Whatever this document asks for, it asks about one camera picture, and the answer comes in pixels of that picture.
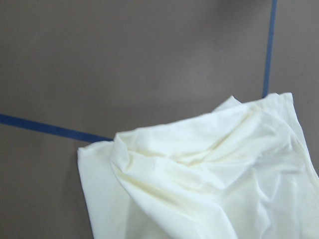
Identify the cream long-sleeve cat shirt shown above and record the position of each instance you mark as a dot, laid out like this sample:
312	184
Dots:
242	171

